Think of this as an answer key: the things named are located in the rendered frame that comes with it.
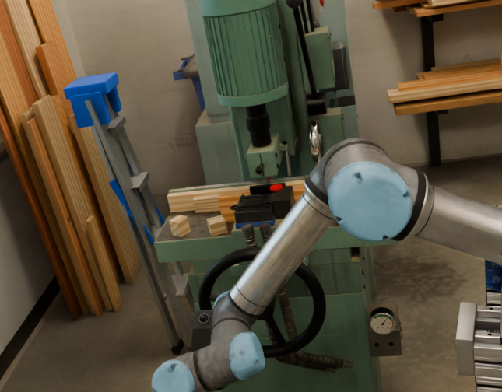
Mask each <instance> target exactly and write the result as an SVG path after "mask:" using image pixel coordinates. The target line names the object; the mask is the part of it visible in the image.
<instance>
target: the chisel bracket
mask: <svg viewBox="0 0 502 392"><path fill-rule="evenodd" d="M270 135H271V140H272V142H271V143H270V144H269V145H265V146H261V147H254V146H253V145H252V144H250V147H249V149H248V151H247V162H248V166H249V171H250V175H251V178H257V177H271V176H277V174H278V171H279V166H280V163H281V160H282V157H283V154H282V151H280V150H279V144H281V143H280V138H279V133H273V134H270ZM260 163H263V164H264V166H263V167H262V169H263V172H262V174H256V172H255V168H256V167H257V166H259V165H260Z"/></svg>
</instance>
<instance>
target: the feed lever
mask: <svg viewBox="0 0 502 392"><path fill-rule="evenodd" d="M286 4H287V5H288V6H289V7H290V8H291V9H293V15H294V19H295V22H296V26H297V32H298V36H299V39H300V46H301V50H302V53H303V56H304V63H305V67H306V70H307V77H308V80H309V84H310V88H311V93H308V94H307V95H306V104H307V113H308V115H309V116H314V115H322V114H326V113H327V102H326V95H325V93H324V92H320V93H317V90H316V87H315V83H314V76H313V72H312V68H311V62H310V58H309V54H308V50H307V44H306V40H305V36H304V29H303V26H302V22H301V18H300V11H299V8H298V7H299V6H300V4H301V0H286Z"/></svg>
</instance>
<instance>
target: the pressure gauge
mask: <svg viewBox="0 0 502 392"><path fill-rule="evenodd" d="M386 318H387V319H386ZM384 321H385V322H384ZM381 323H384V325H381ZM395 325H396V322H395V315H394V313H393V312H392V311H391V310H390V309H388V308H385V307H378V308H376V309H374V310H373V311H372V312H371V313H370V328H371V330H372V331H373V332H375V333H377V334H381V335H386V334H389V333H391V332H392V331H393V330H394V329H395Z"/></svg>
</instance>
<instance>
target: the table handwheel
mask: <svg viewBox="0 0 502 392"><path fill-rule="evenodd" d="M260 249H262V247H249V248H244V249H240V250H235V251H233V252H231V253H229V254H226V255H225V256H223V257H221V258H220V259H219V260H218V261H216V262H215V263H214V264H213V265H212V266H211V267H210V268H209V270H208V271H207V272H206V273H205V275H204V277H203V279H202V282H201V285H200V289H199V293H198V304H199V309H200V310H212V305H211V301H213V302H215V301H216V299H217V298H218V296H219V295H216V294H211V292H212V287H213V285H214V283H215V281H216V280H217V278H218V277H219V276H220V275H221V274H222V273H223V272H224V271H225V270H226V269H228V268H229V267H231V266H233V265H235V264H238V263H240V262H244V261H253V259H254V258H255V256H256V255H257V254H258V252H259V251H260ZM295 273H296V274H297V275H298V276H300V277H301V278H302V280H303V281H304V282H305V283H306V285H307V287H308V288H309V289H310V292H311V295H312V298H313V303H314V312H313V316H312V318H311V322H310V323H309V325H308V326H307V328H306V330H305V331H304V332H303V333H302V334H300V335H299V336H298V337H296V338H294V339H293V340H291V341H288V342H286V340H285V339H284V337H283V335H282V334H281V332H280V330H279V329H278V327H277V325H276V322H275V321H274V319H273V317H272V315H273V313H274V309H275V304H276V298H275V297H274V298H273V300H272V301H271V303H270V304H269V305H268V306H267V307H266V308H265V310H264V311H263V312H262V314H261V315H260V316H259V318H258V319H257V320H266V321H267V323H268V325H269V326H270V328H271V329H272V332H273V334H274V335H275V337H276V339H277V341H278V343H279V345H262V349H263V352H264V357H265V358H275V357H281V356H284V355H289V354H292V353H294V352H297V351H299V350H301V349H302V348H304V347H305V346H306V345H308V344H309V343H310V342H311V341H312V340H313V339H314V338H315V337H316V336H317V334H318V332H319V331H320V330H321V327H322V325H323V323H324V321H325V314H326V299H325V293H324V290H323V288H322V286H321V283H320V282H319V281H318V278H317V277H316V276H315V274H314V273H313V271H312V270H311V269H310V268H309V267H308V266H307V265H305V264H304V263H303V262H302V263H301V264H300V266H299V267H298V268H297V269H296V271H295Z"/></svg>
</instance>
